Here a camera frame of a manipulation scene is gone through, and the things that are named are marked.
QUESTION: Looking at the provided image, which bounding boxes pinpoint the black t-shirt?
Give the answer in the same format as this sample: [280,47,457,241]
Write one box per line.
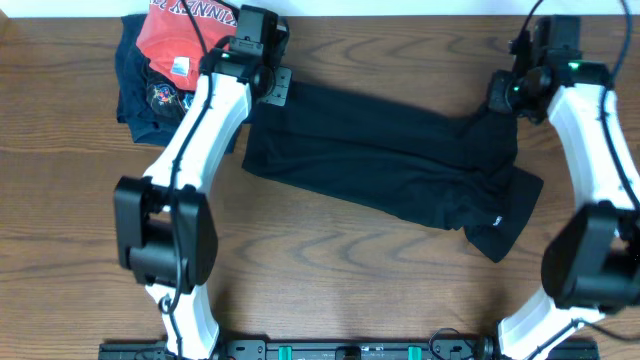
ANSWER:
[243,82,543,262]

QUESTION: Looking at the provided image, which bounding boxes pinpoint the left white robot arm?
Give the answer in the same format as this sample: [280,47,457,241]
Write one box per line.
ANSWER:
[114,45,291,359]

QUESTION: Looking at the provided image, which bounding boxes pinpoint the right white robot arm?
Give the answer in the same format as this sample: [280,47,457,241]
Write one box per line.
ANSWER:
[474,59,639,359]

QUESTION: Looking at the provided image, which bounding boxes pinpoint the black patterned folded shirt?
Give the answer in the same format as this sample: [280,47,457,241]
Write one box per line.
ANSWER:
[146,69,194,124]

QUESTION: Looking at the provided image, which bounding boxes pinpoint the orange folded t-shirt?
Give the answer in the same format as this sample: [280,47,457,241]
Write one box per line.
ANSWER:
[136,0,237,91]

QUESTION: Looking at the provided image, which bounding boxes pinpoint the navy folded t-shirt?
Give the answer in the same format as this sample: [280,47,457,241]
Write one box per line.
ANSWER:
[115,13,181,147]

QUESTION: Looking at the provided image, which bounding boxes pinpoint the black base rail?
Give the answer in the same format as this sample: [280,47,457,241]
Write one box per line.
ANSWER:
[97,332,601,360]

